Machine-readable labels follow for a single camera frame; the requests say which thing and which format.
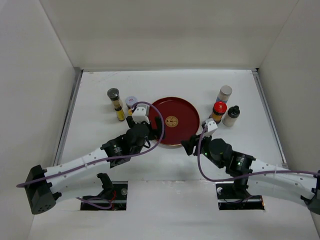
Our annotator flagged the blue-label jar silver lid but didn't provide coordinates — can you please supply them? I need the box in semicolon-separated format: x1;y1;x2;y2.
216;85;233;104

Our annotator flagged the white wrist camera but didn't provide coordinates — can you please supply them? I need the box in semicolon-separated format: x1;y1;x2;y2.
131;104;150;124
204;118;218;137

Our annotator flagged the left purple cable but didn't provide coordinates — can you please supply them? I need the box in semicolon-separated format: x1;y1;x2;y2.
16;101;166;188

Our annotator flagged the small yellow-label dark bottle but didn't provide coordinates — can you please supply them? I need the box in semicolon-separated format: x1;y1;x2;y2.
114;105;126;122

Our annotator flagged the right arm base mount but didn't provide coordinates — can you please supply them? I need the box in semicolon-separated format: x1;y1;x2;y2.
215;178;265;211

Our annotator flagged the short jar with white lid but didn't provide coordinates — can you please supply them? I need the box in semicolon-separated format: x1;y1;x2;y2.
125;96;138;109

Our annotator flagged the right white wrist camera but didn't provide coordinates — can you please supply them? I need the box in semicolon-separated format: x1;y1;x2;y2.
204;118;218;137

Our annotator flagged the aluminium frame rail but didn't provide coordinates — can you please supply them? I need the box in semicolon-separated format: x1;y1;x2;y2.
251;68;288;169
51;67;84;166

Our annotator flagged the round red lacquer tray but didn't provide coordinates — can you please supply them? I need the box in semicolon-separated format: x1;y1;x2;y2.
152;96;200;146

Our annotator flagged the white powder bottle black cap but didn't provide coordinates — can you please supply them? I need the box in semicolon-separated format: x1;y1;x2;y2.
222;105;240;127

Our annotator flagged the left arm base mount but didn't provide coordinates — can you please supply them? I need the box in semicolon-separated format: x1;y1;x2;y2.
80;173;129;211

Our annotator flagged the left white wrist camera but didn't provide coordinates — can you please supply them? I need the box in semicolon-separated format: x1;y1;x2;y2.
131;104;150;124

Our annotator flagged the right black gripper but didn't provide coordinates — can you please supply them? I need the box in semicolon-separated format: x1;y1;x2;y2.
180;130;224;169

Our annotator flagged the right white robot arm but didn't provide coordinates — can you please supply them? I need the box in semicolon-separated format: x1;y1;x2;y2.
181;118;320;215

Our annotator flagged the chili sauce jar red lid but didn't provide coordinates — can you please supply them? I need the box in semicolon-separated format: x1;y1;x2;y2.
210;101;228;124

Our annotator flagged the left aluminium frame rail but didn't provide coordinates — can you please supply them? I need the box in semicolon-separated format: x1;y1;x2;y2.
51;67;84;166

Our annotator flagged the right aluminium frame rail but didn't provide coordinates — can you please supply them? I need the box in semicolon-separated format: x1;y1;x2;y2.
251;68;288;169

